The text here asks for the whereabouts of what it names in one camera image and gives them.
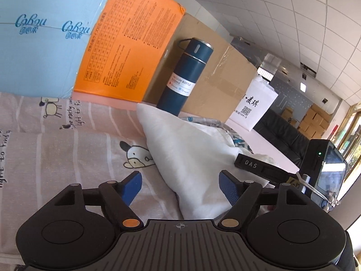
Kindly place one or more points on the cartoon print grey bedsheet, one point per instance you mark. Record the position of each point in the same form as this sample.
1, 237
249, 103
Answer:
47, 144

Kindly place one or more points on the stack of cardboard boxes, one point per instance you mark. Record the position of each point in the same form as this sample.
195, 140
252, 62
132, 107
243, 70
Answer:
313, 125

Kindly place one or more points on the black camera module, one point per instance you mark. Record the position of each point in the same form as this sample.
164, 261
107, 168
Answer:
322, 173

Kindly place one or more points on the dark blue vacuum bottle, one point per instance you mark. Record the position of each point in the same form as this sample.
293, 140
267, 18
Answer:
185, 75

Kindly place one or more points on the black leather sofa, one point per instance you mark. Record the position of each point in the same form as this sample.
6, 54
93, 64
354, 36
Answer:
283, 136

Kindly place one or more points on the white paper shopping bag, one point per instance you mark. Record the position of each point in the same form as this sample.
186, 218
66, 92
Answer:
254, 104

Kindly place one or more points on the orange cardboard box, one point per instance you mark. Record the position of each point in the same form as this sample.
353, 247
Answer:
126, 46

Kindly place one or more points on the brown cardboard box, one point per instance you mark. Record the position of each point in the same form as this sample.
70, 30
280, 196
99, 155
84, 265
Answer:
223, 82

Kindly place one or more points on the large light blue box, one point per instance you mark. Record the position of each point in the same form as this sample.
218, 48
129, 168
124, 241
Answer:
43, 43

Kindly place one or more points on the white shirt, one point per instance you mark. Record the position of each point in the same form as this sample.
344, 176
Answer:
190, 153

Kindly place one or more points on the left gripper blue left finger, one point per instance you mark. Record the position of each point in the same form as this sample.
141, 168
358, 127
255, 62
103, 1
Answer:
116, 198

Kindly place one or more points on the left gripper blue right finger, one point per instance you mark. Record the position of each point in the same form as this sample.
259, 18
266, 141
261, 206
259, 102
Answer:
243, 198

